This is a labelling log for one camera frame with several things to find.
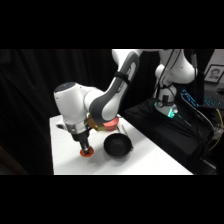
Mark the red patterned ball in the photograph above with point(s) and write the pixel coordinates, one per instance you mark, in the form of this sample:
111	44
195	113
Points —
87	153

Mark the small green light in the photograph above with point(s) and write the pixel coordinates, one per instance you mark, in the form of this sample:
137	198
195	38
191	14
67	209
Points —
172	113

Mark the black robot stand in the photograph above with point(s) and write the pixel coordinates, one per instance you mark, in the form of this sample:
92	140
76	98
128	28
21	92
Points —
166	133

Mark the blue lit device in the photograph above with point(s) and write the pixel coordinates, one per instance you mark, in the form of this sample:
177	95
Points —
190	97

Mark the framed portrait picture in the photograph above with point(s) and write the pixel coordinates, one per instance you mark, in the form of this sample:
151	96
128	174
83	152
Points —
214	73

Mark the black bowl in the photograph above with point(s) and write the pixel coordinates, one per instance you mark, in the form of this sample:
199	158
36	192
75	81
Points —
117	145

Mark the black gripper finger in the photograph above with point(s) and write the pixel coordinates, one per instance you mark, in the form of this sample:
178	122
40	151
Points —
83	146
88	146

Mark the black curtain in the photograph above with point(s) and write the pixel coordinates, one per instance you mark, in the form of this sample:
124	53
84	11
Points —
30	100

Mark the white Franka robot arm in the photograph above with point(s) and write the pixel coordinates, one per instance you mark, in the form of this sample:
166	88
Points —
110	96

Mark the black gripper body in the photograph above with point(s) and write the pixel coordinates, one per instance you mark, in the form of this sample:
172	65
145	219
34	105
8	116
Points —
80	133

